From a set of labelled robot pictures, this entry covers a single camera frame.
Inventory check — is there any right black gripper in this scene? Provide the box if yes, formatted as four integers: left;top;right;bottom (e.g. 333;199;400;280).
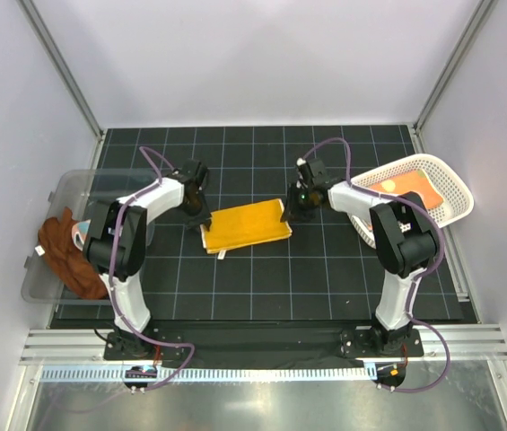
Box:
280;183;315;224

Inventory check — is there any yellow blue patterned towel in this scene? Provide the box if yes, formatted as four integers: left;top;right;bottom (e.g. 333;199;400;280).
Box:
201;198;293;254

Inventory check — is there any light blue orange towel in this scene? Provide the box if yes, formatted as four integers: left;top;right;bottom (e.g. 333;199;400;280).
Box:
71;220;91;251

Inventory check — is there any orange polka dot towel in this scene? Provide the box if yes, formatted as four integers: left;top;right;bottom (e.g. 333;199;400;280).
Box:
369;169;444;210

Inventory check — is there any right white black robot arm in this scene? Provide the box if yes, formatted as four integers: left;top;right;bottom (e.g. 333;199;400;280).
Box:
281;158;443;356

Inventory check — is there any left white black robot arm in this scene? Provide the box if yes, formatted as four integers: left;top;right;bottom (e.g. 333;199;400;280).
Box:
82;159;212;359

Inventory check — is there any black grid mat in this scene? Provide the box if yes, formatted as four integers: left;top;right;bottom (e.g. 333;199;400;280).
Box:
50;126;478;329

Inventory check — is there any clear plastic bin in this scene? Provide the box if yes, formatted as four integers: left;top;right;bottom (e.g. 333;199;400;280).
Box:
21;169;156;305

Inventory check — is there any dark brown towel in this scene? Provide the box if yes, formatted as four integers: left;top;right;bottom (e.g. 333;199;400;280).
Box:
38;207;108;300

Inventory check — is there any white perforated plastic basket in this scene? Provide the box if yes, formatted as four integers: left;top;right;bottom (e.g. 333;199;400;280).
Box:
352;154;474;228

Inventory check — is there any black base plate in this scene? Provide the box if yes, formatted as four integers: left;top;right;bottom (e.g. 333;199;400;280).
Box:
98;320;424;369

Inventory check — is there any slotted cable duct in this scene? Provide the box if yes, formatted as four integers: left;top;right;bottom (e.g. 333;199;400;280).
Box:
39;364;377;384

